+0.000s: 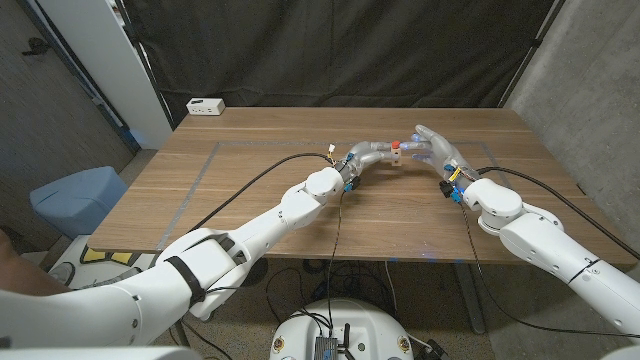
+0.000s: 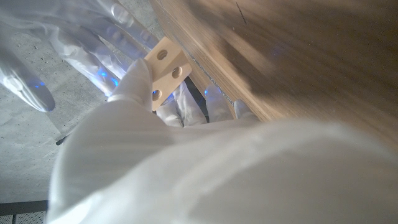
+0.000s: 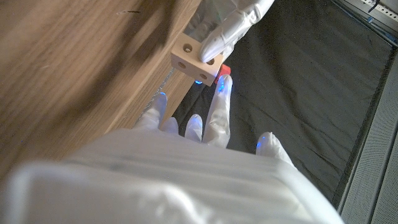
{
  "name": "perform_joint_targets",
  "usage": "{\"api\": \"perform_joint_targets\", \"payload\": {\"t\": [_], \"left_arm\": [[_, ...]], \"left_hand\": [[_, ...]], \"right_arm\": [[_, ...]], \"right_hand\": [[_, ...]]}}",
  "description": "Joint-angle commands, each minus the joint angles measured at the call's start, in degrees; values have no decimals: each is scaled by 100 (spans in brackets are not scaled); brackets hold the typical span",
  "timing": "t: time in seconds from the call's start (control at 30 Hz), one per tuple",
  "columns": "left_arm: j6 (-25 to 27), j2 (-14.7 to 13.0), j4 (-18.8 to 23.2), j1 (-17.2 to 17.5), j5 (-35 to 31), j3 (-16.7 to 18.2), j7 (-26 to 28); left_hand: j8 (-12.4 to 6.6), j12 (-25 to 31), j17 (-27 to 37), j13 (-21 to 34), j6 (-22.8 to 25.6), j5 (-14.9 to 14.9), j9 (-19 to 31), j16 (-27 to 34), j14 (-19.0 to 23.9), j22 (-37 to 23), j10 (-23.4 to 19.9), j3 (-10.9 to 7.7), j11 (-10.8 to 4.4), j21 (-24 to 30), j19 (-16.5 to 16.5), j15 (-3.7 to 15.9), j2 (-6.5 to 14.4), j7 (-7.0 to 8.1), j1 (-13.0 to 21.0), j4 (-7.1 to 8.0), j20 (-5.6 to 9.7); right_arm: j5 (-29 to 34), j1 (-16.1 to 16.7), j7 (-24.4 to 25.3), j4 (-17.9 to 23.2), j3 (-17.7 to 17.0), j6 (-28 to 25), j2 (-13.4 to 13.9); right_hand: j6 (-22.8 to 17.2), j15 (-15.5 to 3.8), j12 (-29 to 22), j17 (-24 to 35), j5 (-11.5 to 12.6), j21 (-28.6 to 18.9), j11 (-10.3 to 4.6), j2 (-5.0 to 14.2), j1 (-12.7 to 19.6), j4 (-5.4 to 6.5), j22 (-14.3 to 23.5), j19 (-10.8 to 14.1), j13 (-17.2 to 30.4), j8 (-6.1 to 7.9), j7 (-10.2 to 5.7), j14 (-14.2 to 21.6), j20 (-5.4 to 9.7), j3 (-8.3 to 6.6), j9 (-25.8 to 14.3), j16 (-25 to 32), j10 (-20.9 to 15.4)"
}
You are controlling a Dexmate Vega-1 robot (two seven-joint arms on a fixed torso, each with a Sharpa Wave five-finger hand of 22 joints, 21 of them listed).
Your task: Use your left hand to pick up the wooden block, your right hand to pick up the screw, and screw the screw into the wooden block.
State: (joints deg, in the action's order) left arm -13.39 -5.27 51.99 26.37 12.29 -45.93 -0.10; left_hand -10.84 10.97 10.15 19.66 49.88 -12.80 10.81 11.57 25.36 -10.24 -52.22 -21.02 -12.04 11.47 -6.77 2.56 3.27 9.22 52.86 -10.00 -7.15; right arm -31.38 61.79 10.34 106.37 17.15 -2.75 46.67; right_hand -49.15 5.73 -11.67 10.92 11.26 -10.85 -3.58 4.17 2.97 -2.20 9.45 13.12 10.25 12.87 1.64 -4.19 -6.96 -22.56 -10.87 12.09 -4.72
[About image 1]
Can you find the yellow and black floor object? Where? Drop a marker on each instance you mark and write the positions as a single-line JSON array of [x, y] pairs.
[[100, 256]]

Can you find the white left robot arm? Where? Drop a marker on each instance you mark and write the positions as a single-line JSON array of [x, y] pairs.
[[260, 240]]

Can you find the white cabinet panel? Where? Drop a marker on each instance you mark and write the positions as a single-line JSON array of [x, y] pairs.
[[100, 50]]

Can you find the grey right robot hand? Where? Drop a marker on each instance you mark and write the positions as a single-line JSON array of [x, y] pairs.
[[447, 152]]

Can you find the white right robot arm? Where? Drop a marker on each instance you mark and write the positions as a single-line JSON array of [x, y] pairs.
[[550, 245]]

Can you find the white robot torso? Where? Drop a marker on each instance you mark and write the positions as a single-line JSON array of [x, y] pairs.
[[360, 325]]

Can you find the person's bare limb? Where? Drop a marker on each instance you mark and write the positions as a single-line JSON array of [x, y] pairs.
[[20, 277]]

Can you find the grey table leg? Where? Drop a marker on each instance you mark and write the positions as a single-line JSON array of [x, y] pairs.
[[470, 300]]

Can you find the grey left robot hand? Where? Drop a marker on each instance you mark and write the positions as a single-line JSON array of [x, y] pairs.
[[362, 153]]

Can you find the blue padded stool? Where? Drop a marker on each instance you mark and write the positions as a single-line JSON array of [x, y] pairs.
[[75, 200]]

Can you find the grey module on torso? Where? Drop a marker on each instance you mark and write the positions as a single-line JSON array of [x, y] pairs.
[[326, 349]]

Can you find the white power strip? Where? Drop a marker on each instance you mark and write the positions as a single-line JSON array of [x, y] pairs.
[[205, 106]]

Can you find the wooden block with holes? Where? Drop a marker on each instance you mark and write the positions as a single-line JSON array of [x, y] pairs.
[[396, 157]]

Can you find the black backdrop stand pole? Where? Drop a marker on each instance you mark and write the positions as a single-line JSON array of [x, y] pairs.
[[150, 75], [534, 44]]

